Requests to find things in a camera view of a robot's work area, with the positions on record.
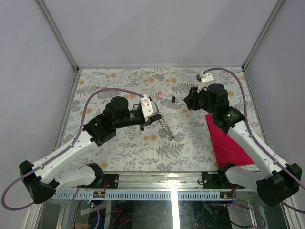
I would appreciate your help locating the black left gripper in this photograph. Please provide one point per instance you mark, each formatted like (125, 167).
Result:
(152, 119)

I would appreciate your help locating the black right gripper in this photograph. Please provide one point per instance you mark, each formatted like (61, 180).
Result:
(191, 99)

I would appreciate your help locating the large silver keyring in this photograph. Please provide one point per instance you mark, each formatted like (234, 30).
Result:
(165, 128)

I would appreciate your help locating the black car key fob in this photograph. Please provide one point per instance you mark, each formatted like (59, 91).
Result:
(173, 100)

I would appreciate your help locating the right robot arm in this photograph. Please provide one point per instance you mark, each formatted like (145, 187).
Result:
(234, 124)

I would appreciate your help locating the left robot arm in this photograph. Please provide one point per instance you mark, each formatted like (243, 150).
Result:
(47, 176)

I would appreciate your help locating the floral table mat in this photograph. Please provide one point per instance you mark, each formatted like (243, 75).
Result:
(148, 150)

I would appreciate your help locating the red cloth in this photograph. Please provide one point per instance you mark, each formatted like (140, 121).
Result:
(226, 149)

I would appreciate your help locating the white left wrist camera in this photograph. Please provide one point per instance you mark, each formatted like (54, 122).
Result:
(148, 106)

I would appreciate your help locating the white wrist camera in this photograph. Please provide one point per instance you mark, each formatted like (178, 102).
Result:
(205, 79)
(148, 106)

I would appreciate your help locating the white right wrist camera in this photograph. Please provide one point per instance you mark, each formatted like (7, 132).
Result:
(205, 79)

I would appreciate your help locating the aluminium mounting rail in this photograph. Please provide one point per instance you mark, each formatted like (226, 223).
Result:
(157, 180)

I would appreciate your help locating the grey slotted cable duct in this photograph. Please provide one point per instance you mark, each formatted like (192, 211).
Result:
(153, 195)

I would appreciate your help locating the right aluminium frame post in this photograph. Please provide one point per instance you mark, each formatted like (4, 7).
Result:
(263, 32)

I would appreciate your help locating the aluminium frame post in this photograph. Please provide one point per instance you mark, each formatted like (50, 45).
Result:
(263, 32)
(57, 34)

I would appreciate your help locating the left aluminium frame post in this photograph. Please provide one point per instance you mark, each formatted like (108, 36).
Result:
(57, 34)

